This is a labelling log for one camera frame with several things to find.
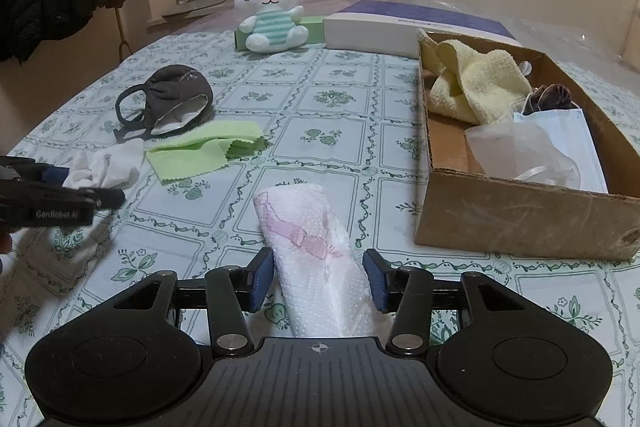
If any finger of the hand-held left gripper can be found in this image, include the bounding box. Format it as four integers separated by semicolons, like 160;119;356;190
0;156;70;186
92;188;126;210

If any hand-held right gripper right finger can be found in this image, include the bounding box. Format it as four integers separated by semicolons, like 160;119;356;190
362;248;518;355

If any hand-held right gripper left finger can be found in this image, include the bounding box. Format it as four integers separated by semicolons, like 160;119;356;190
112;248;276;355

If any white cloth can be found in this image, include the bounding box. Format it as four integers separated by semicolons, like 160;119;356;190
65;141;146;192

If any white pink printed tissue pack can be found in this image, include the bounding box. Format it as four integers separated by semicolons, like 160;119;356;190
252;181;381;339

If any brown cardboard box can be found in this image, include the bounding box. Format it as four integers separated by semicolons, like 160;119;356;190
414;29;640;263

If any clear plastic bag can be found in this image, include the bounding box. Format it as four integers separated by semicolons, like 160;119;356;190
465;122;581;186

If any blue face mask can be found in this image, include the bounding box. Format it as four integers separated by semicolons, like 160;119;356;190
514;107;610;194

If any light green cloth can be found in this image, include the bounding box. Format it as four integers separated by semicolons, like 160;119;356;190
145;123;271;185

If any grey face mask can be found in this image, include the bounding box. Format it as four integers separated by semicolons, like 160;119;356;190
115;64;215;142

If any yellow towel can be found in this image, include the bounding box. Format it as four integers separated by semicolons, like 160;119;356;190
419;31;533;125

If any white plush cat toy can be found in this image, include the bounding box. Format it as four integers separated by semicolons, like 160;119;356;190
231;0;307;54

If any blue and white box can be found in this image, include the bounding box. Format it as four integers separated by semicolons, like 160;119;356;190
322;0;522;58

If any green flat box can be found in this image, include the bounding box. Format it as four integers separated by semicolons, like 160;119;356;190
234;14;326;50

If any dark brown scrunchie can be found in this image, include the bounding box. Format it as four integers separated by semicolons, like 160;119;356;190
522;84;581;115

